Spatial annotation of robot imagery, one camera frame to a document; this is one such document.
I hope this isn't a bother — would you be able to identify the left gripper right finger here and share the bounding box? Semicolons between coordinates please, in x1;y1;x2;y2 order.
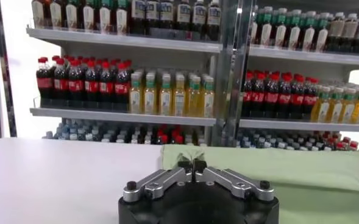
193;158;275;203

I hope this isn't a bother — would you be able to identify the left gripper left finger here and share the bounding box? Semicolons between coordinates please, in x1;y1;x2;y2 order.
123;158;194;203

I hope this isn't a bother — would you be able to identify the light green polo shirt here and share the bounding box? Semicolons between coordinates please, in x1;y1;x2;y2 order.
160;143;359;224

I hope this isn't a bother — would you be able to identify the grey metal shelving unit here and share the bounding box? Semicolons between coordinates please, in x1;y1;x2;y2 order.
26;0;238;147
227;0;359;152

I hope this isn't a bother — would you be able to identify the dark bottle beige label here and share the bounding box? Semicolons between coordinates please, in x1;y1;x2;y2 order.
327;12;346;52
340;13;358;53

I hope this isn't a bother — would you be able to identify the black window frame post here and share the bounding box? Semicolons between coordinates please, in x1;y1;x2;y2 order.
0;0;18;138

